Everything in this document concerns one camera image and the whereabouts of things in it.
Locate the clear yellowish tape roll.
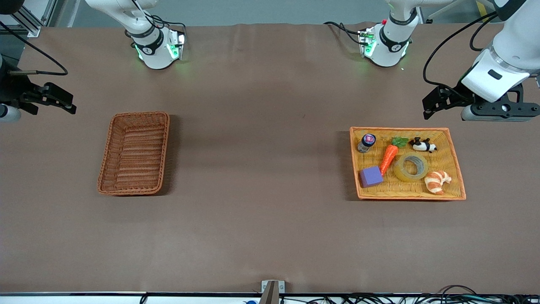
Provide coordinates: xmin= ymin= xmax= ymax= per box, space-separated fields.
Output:
xmin=394 ymin=152 xmax=429 ymax=183

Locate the orange wicker basket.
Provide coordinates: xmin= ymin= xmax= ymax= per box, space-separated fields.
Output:
xmin=349 ymin=127 xmax=467 ymax=201

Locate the brown wicker basket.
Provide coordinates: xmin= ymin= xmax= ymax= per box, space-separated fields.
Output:
xmin=97 ymin=111 xmax=170 ymax=196

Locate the black white panda toy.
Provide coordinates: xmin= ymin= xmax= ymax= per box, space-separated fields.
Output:
xmin=409 ymin=137 xmax=437 ymax=153

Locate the orange toy carrot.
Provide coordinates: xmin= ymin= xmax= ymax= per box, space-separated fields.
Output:
xmin=379 ymin=136 xmax=409 ymax=176

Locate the small dark-lidded jar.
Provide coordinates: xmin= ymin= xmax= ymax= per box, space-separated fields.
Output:
xmin=357 ymin=133 xmax=377 ymax=153

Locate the toy croissant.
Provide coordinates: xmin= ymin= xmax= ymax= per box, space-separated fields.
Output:
xmin=424 ymin=170 xmax=452 ymax=195

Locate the purple cube block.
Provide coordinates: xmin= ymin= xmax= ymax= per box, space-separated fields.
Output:
xmin=359 ymin=166 xmax=384 ymax=188

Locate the brown table mat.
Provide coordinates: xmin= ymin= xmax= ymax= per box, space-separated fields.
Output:
xmin=0 ymin=22 xmax=540 ymax=295

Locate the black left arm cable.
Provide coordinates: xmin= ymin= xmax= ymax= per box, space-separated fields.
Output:
xmin=423 ymin=12 xmax=499 ymax=102

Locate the black left base cable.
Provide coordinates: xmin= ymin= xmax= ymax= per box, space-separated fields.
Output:
xmin=324 ymin=21 xmax=364 ymax=45

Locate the black base cable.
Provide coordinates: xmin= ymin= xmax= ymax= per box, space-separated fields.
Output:
xmin=324 ymin=21 xmax=364 ymax=45
xmin=132 ymin=0 xmax=187 ymax=38

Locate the black right base cable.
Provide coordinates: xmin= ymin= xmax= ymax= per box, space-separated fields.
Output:
xmin=132 ymin=0 xmax=187 ymax=38

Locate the black cable bundle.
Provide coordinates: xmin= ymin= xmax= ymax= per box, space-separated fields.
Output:
xmin=139 ymin=285 xmax=540 ymax=304

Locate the metal table edge bracket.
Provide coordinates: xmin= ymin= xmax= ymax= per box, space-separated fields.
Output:
xmin=259 ymin=280 xmax=286 ymax=304

